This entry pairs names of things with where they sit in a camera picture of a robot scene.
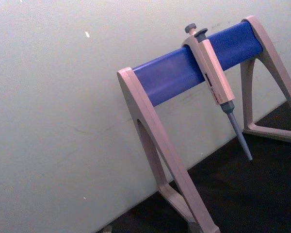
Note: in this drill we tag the plain pale wall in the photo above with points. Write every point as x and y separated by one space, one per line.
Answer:
51 97

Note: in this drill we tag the black table cloth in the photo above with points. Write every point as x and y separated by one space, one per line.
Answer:
245 194

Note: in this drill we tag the beige stand with blue bar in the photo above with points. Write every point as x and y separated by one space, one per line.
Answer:
167 75

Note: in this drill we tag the beige pipette with grey tip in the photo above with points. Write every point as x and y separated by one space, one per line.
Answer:
214 72

